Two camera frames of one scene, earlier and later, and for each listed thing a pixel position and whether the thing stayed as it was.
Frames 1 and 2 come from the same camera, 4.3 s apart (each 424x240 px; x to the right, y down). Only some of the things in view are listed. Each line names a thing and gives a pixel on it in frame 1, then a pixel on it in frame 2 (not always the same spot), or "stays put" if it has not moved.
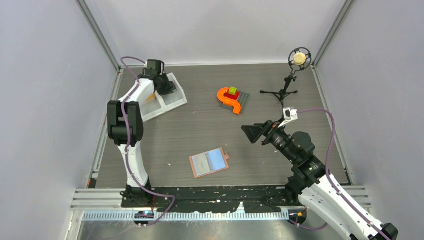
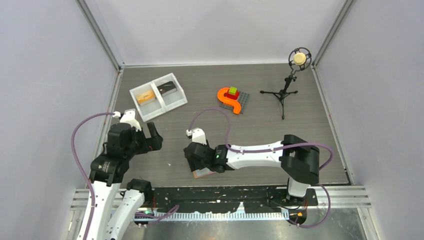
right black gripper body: (277, 138) -> (195, 166)
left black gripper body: (165, 86) -> (139, 145)
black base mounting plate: (216, 199) stays put
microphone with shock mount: (299, 59) stays put
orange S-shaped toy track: (235, 103) stays put
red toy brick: (231, 96) stays put
